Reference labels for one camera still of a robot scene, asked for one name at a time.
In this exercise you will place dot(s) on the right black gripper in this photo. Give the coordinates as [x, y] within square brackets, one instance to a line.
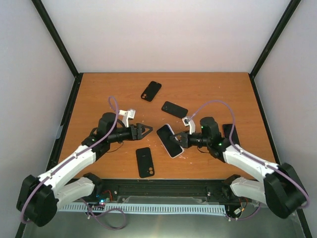
[183, 143]

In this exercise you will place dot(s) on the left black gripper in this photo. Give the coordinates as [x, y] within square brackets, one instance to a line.
[140, 137]

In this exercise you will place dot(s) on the black smartphone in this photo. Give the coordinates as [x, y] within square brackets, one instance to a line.
[168, 138]
[227, 130]

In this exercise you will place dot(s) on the white phone case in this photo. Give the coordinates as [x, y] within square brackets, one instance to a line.
[171, 141]

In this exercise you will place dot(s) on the black phone case top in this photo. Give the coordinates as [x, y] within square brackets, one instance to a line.
[151, 90]

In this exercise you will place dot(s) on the black phone case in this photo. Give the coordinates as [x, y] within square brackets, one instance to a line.
[174, 110]
[145, 162]
[151, 90]

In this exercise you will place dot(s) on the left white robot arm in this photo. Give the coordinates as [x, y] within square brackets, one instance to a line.
[41, 197]

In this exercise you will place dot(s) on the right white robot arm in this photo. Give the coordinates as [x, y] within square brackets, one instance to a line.
[276, 186]

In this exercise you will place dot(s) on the black phone case middle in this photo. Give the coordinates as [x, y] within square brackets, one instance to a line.
[174, 110]

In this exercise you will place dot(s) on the black phone case front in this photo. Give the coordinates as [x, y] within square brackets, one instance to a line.
[145, 162]

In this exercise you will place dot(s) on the small green circuit board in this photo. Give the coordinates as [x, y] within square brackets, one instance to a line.
[104, 201]

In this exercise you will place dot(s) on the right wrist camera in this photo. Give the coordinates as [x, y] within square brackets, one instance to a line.
[188, 122]

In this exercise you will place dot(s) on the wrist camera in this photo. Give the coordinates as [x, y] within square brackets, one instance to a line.
[188, 122]
[127, 116]

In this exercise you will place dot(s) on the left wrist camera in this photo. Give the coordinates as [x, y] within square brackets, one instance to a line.
[127, 116]

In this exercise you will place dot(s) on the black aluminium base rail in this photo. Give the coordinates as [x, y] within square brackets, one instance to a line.
[208, 190]

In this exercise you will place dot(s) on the light blue cable duct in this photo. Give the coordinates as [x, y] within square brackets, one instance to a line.
[148, 209]

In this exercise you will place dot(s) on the left black frame post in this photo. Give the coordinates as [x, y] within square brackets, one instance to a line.
[44, 15]

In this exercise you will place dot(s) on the black frame post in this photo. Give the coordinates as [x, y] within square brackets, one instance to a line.
[44, 15]
[286, 16]

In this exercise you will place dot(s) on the right black frame post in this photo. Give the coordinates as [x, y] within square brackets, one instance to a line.
[286, 16]

